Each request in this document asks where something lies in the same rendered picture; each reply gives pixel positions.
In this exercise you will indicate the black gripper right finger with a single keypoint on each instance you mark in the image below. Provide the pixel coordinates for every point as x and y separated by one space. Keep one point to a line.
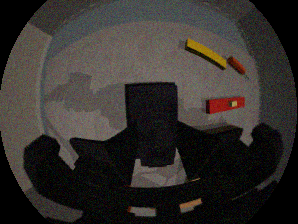
196 148

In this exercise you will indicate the brown-handled awl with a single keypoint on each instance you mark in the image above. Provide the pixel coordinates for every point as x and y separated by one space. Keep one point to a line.
236 65

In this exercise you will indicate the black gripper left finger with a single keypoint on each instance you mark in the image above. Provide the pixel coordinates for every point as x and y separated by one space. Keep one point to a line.
119 151

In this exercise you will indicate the yellow flat bar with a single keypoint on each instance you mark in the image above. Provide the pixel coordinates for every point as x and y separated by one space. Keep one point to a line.
205 53

